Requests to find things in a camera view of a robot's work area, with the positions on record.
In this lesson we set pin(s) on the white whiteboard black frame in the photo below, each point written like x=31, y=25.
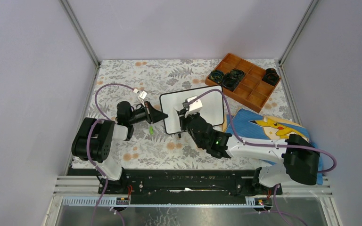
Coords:
x=212, y=110

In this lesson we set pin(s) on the blue Pikachu cloth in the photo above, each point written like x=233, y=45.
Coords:
x=251, y=125

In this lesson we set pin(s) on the orange wooden compartment tray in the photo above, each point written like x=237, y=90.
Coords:
x=244, y=81

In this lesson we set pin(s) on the black rings left compartment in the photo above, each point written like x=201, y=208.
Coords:
x=216, y=75

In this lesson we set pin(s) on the black rings right compartment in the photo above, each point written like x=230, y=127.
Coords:
x=271, y=75

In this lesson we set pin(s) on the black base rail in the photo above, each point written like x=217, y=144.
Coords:
x=189, y=187

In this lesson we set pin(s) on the black rings middle compartment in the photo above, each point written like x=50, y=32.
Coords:
x=232, y=79

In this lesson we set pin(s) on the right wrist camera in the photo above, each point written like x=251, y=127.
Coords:
x=193, y=105

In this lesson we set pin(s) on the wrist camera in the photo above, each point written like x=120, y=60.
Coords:
x=141, y=96
x=193, y=105

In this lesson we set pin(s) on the black rings compartment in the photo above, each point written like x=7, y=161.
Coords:
x=232, y=79
x=271, y=75
x=216, y=75

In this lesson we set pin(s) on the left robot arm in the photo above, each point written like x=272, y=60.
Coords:
x=94, y=138

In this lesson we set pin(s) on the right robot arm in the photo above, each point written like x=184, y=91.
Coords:
x=294, y=158

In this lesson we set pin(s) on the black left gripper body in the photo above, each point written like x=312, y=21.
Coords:
x=139, y=115

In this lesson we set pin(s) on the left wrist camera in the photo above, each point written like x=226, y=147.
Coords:
x=141, y=96

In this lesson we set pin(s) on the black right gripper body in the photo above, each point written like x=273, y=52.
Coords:
x=189, y=117

